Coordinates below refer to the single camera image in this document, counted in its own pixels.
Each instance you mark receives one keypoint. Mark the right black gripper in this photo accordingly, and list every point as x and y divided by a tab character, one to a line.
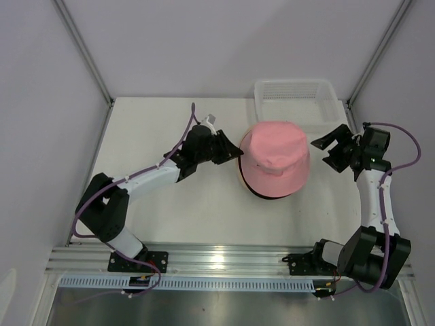
341	132

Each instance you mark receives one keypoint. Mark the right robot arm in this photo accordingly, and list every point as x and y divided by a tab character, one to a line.
376	252

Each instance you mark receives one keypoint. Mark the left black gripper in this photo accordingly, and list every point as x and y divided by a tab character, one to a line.
228	145

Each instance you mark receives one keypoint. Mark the left corner aluminium post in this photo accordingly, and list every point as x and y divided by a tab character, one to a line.
69	23

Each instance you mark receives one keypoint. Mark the corner aluminium post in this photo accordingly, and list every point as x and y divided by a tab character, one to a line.
386	38
69	23

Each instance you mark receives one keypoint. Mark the black bucket hat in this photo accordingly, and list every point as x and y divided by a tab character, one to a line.
260	195

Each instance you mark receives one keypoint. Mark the white slotted cable duct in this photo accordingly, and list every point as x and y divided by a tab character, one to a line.
182	283

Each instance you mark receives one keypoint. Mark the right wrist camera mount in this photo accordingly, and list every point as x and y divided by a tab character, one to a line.
358	135

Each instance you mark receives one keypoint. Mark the right corner aluminium post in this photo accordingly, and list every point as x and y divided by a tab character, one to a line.
386	38

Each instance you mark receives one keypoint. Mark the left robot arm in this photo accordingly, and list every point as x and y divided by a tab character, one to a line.
104	205

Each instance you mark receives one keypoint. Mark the aluminium mounting rail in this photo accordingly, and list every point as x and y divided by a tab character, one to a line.
203	260

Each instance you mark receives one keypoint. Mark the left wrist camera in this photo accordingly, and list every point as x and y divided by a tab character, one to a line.
208	122

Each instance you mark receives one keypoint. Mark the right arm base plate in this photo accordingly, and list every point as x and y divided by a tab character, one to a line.
308	264

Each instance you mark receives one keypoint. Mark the beige bucket hat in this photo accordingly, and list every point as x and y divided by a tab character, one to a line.
239	172

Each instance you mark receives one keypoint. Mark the white plastic basket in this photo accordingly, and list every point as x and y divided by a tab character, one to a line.
311	104

